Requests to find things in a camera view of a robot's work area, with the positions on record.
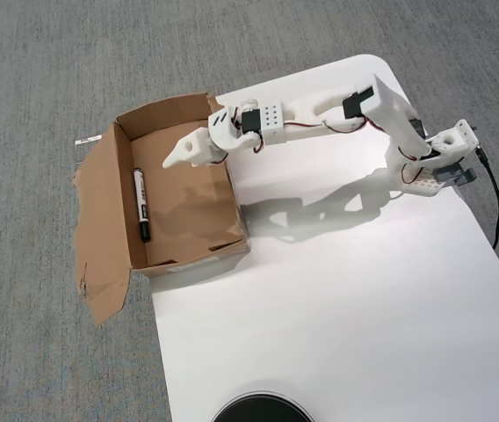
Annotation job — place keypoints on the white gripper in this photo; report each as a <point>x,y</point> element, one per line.
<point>193,150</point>

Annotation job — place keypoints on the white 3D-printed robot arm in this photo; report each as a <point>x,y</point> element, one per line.
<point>390,110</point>

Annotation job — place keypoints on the white paper label strip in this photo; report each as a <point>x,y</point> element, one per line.
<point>88,140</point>

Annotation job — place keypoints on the grey table clamp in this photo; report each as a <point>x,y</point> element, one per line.
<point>451,176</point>

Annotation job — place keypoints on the black and white marker pen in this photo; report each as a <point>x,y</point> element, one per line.
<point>142,206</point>

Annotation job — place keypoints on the black round disc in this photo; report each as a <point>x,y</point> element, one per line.
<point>262,409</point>

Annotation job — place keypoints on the open brown cardboard box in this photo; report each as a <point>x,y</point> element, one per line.
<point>179,211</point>

